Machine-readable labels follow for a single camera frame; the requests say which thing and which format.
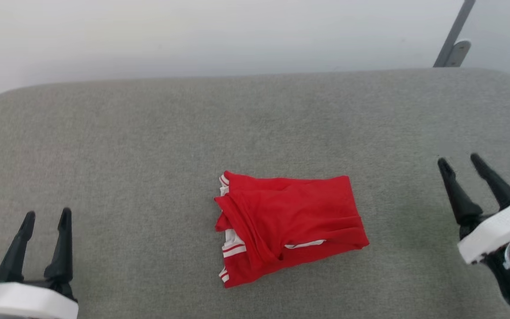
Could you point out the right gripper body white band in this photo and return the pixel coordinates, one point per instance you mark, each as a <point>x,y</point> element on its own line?
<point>498,230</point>

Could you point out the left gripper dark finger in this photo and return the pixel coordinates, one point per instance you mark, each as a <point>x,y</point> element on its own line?
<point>62,261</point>
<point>16,257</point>

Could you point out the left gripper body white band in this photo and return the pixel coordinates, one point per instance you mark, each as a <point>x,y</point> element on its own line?
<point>25,303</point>

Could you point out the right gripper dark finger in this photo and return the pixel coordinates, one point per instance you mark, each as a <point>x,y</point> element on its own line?
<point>461,199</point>
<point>500,190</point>

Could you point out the red and white garment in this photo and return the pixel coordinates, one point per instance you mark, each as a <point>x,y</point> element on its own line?
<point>290,221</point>

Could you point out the grey fabric sofa cushion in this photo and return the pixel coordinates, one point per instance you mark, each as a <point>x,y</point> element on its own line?
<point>148,177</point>

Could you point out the grey metal post with bracket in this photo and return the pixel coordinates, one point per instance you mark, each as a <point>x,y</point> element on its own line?
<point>452,51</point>

